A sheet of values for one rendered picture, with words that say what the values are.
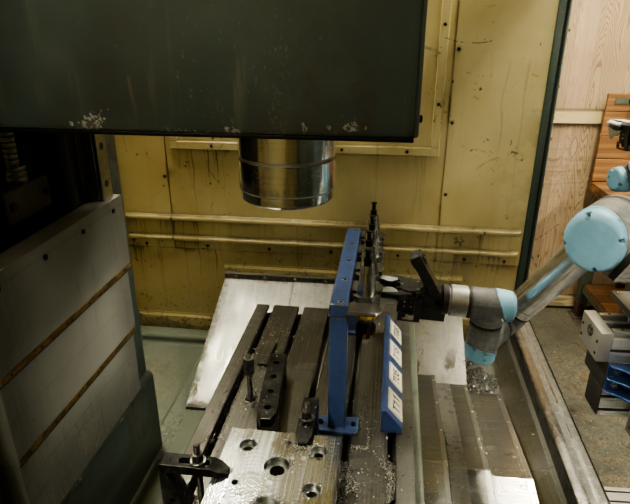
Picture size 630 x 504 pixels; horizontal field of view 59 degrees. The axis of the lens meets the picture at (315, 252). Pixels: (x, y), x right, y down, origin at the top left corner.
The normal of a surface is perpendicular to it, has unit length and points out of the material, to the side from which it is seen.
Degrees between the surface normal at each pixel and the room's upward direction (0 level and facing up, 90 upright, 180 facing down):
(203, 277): 90
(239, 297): 24
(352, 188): 90
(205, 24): 90
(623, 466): 0
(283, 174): 90
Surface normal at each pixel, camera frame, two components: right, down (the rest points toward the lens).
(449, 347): -0.06, -0.69
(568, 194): -0.09, 0.38
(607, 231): -0.75, 0.19
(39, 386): 0.99, 0.05
